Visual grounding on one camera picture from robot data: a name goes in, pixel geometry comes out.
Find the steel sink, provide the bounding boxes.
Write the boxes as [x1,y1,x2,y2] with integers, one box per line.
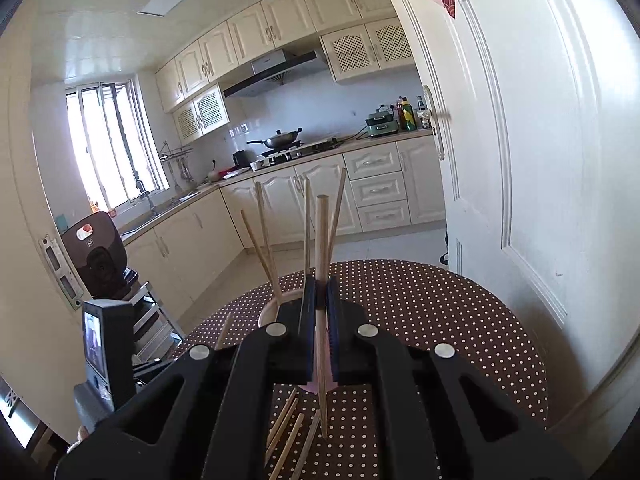
[150,192,202,216]

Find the white door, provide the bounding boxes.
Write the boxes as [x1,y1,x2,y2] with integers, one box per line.
[370,0,640,441]

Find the range hood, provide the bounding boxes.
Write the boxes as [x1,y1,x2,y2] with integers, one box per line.
[222,49,329,99]

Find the pink cup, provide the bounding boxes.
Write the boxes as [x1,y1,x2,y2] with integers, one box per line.
[257,285,341,396]

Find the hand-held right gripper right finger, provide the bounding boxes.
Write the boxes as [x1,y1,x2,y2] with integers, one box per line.
[326,287,588,480]

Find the black wok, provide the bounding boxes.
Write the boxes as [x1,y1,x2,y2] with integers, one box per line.
[246,127,304,151]

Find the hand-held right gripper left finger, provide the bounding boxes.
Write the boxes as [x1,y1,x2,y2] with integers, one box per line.
[54,276,317,480]

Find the metal step stool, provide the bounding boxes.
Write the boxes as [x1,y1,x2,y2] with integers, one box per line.
[127,280,185,364]

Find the wall utensil rack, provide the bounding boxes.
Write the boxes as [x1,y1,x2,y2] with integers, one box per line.
[157,141,196,184]

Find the kitchen window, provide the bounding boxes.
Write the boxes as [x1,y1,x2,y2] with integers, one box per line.
[65,80,169,214]

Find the gas stove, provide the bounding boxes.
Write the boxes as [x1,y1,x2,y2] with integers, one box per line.
[260,137,347,167]

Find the green yellow oil bottle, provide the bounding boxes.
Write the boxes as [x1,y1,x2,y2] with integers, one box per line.
[397,99,418,133]

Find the white base cabinets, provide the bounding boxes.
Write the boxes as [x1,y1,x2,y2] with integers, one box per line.
[117,132,449,321]

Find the wooden chopstick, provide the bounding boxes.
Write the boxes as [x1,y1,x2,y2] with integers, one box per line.
[271,412,306,480]
[240,209,276,291]
[326,166,348,266]
[314,195,331,440]
[254,181,285,305]
[264,396,301,462]
[302,176,314,286]
[291,408,322,480]
[267,387,298,450]
[214,313,234,352]

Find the metal door latch plate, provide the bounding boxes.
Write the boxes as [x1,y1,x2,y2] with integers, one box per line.
[39,232,84,311]

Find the white wall cabinets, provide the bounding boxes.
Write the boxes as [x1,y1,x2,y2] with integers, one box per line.
[154,0,401,113]

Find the person's left hand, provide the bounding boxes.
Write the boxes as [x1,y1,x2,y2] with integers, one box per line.
[70,425,94,455]

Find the metal door handle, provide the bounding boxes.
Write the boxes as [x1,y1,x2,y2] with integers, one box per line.
[421,85,454,162]

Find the green electric pot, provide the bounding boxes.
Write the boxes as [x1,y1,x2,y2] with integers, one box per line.
[364,110,400,139]

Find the lattice door wall cabinet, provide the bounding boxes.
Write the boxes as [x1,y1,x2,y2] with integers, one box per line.
[172,84,231,144]
[320,17,419,84]

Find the metal faucet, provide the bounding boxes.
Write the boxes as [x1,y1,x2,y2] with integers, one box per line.
[134,179,157,214]

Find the brown polka dot tablecloth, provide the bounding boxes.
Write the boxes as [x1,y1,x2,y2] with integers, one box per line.
[172,259,549,480]

